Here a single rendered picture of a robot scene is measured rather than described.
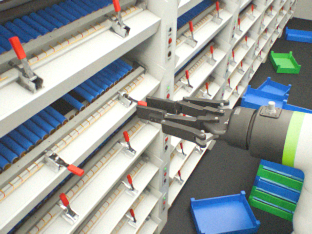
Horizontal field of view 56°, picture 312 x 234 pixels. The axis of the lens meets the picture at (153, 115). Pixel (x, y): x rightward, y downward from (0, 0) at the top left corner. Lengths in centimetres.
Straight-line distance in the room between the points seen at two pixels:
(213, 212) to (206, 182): 21
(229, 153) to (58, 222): 139
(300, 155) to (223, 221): 121
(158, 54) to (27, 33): 40
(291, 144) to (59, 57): 45
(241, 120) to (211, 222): 118
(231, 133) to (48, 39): 39
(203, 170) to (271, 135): 139
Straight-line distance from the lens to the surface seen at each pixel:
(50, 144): 68
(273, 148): 51
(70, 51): 64
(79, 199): 86
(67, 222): 83
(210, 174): 186
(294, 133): 50
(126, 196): 110
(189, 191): 176
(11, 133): 70
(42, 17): 70
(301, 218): 55
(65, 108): 77
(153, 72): 93
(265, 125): 51
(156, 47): 89
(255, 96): 244
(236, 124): 52
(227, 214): 171
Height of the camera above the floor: 139
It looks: 38 degrees down
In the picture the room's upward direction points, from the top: straight up
